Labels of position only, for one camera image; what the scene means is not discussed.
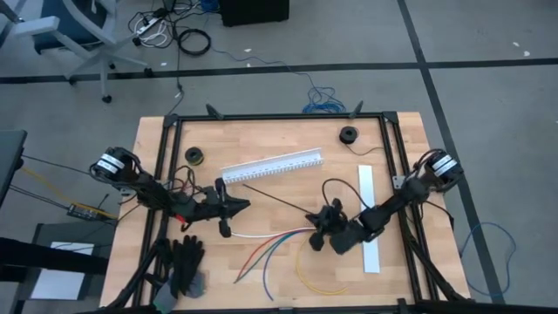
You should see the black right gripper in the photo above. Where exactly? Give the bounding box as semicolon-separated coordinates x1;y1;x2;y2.
305;197;350;253

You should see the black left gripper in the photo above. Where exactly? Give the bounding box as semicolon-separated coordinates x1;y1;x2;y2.
188;176;252;240

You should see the black zip tie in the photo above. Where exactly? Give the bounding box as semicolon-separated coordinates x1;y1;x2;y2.
242;182;316;216

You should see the green cable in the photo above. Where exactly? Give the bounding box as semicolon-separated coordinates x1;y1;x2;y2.
237;229;309;284

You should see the black glove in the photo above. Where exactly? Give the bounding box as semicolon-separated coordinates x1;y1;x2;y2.
152;234;207;300

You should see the grey green glove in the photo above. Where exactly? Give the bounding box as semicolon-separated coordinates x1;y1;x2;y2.
152;269;208;314

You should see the small black electronics box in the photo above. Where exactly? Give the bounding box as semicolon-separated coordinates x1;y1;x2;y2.
65;203;100;222

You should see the black box on floor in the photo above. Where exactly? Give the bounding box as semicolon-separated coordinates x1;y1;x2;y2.
217;0;291;29

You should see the white paper sheet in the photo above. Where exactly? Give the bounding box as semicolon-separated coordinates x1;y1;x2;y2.
29;240;95;302

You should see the white power strip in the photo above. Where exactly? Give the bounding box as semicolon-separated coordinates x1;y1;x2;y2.
133;10;170;39

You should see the dark side desk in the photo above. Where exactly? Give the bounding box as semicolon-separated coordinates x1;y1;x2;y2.
0;128;29;211

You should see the white blue office chair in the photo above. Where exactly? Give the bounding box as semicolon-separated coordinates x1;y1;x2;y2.
0;0;154;105

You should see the white slotted cable duct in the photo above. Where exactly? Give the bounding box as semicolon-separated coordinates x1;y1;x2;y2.
220;147;325;186

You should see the white flat duct cover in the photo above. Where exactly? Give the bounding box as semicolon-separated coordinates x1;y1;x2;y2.
357;164;382;275

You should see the black wire spool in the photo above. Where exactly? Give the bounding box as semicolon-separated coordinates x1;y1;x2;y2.
338;125;385;157

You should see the black aluminium table frame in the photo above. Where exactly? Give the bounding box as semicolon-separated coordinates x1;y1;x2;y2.
99;102;473;314

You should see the tangled blue network cable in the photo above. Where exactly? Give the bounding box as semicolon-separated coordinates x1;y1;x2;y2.
208;44;348;115

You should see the coiled black floor cable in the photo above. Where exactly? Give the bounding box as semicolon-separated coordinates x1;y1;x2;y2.
177;27;213;58

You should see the looped blue floor cable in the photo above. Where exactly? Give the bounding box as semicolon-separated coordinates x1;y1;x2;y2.
459;221;518;299

